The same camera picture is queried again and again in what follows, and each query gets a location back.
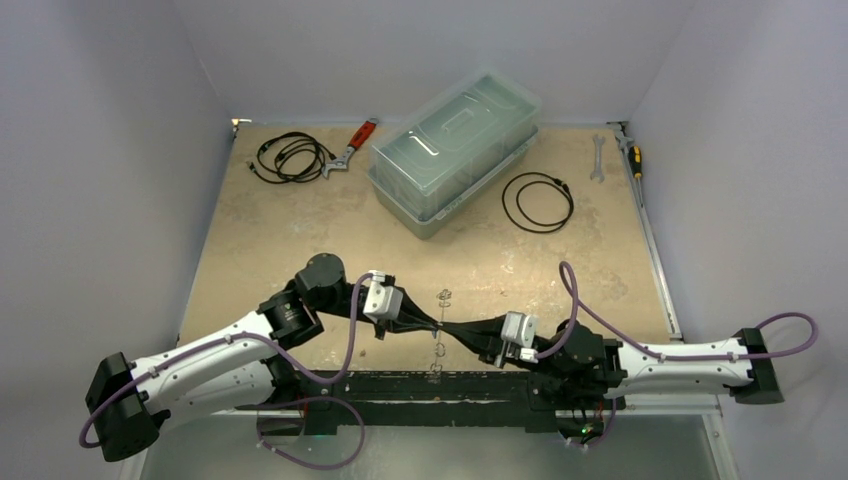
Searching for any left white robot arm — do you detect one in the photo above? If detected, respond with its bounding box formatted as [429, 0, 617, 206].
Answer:
[78, 253, 438, 462]

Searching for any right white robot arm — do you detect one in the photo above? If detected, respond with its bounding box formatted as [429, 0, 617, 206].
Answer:
[440, 312, 784, 408]

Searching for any clear plastic storage box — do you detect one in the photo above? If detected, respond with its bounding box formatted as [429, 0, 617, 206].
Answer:
[367, 71, 541, 240]

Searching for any silver open-end spanner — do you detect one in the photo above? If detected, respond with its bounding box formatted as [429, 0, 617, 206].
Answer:
[590, 135, 605, 183]

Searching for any yellow black screwdriver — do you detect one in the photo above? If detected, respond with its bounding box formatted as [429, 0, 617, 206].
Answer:
[628, 145, 642, 182]

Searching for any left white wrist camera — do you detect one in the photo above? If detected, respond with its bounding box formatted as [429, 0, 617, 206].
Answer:
[362, 270, 404, 324]

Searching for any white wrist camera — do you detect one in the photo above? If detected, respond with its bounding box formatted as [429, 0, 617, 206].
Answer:
[494, 311, 538, 368]
[362, 270, 404, 324]

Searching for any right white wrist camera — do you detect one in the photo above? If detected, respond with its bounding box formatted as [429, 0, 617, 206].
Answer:
[494, 311, 538, 368]

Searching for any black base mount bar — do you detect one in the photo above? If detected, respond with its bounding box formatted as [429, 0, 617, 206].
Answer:
[264, 371, 625, 436]

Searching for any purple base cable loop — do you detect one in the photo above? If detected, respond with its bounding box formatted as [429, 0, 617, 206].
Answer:
[256, 397, 367, 472]

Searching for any red handled adjustable wrench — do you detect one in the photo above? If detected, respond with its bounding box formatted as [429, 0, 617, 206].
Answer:
[321, 117, 380, 179]

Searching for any coiled black cable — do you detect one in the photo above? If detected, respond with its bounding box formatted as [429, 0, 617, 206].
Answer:
[501, 172, 575, 234]

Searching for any tangled black cable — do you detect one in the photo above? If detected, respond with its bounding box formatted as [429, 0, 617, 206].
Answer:
[247, 131, 337, 185]

